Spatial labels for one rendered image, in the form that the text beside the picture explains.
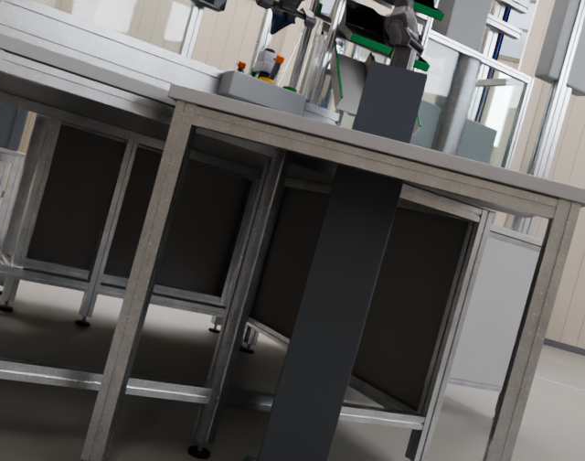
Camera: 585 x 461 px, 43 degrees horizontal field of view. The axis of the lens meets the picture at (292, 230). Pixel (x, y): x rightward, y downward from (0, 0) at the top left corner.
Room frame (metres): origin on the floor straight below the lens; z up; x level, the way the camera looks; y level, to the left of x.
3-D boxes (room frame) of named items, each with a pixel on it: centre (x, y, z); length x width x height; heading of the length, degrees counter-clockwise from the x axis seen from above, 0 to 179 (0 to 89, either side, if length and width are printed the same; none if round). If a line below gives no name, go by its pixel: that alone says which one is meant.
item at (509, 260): (3.45, -0.55, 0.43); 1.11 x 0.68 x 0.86; 119
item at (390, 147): (1.88, -0.16, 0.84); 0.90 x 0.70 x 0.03; 83
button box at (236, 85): (1.88, 0.16, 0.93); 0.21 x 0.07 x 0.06; 119
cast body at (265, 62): (2.12, 0.20, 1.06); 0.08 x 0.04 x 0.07; 30
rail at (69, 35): (1.84, 0.36, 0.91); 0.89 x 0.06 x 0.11; 119
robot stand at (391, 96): (1.83, -0.15, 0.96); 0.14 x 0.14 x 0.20; 83
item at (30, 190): (3.63, 0.17, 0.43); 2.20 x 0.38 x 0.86; 119
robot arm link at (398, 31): (1.83, -0.15, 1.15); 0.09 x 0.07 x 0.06; 146
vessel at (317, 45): (3.10, 0.06, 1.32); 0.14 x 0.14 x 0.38
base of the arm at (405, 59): (1.83, -0.15, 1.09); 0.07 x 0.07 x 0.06; 83
